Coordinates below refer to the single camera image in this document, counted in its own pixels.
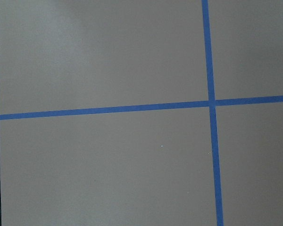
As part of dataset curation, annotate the blue tape line lengthwise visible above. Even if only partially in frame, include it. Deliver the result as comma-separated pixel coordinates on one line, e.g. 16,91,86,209
201,0,224,226

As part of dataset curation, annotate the blue tape line crosswise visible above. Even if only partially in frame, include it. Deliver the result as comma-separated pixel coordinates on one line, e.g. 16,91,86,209
0,96,283,121

